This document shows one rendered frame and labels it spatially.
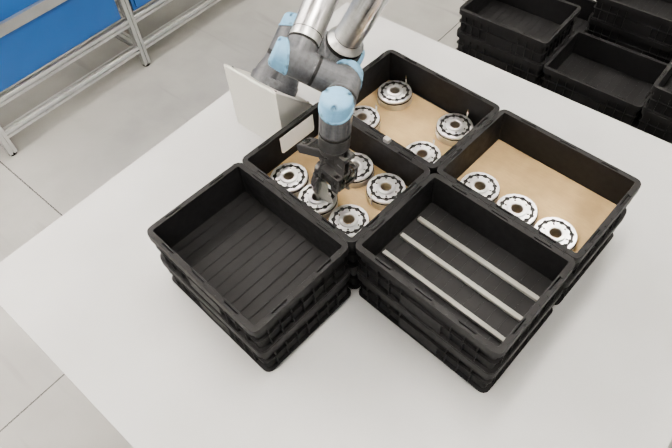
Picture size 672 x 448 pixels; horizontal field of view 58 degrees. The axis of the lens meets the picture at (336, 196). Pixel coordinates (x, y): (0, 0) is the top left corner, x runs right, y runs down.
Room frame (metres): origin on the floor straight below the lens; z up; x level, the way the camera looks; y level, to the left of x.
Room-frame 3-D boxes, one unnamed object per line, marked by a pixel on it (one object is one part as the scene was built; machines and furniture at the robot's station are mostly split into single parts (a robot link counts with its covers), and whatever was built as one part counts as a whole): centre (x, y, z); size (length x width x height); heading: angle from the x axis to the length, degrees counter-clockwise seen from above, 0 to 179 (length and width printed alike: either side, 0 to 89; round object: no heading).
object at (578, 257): (0.92, -0.49, 0.92); 0.40 x 0.30 x 0.02; 42
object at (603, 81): (1.80, -1.11, 0.31); 0.40 x 0.30 x 0.34; 46
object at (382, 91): (1.35, -0.20, 0.86); 0.10 x 0.10 x 0.01
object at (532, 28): (2.08, -0.82, 0.37); 0.40 x 0.30 x 0.45; 46
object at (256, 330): (0.82, 0.22, 0.92); 0.40 x 0.30 x 0.02; 42
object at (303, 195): (0.97, 0.05, 0.86); 0.10 x 0.10 x 0.01
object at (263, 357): (0.82, 0.22, 0.76); 0.40 x 0.30 x 0.12; 42
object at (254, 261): (0.82, 0.22, 0.87); 0.40 x 0.30 x 0.11; 42
